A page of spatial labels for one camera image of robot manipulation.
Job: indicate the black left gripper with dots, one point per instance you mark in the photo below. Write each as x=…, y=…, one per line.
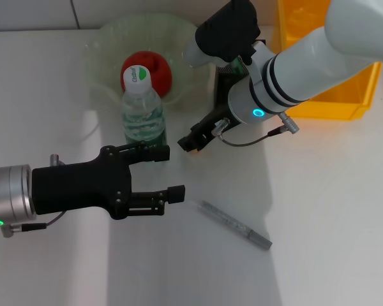
x=76, y=185

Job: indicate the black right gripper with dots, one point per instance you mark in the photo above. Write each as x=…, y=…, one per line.
x=210, y=124

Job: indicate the clear water bottle green label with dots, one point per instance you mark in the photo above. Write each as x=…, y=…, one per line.
x=143, y=111

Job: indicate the green pen with white clip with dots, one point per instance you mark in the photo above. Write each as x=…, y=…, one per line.
x=236, y=65

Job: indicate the black mesh pen holder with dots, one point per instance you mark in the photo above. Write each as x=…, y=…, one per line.
x=223, y=89

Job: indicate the red round fruit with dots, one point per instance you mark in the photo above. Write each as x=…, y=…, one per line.
x=159, y=73

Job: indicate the grey marker pen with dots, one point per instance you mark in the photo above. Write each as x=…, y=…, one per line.
x=233, y=224

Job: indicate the pale green glass fruit plate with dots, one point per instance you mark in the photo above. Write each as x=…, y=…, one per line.
x=115, y=38

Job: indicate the yellow plastic storage bin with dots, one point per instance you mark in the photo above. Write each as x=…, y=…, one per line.
x=338, y=108

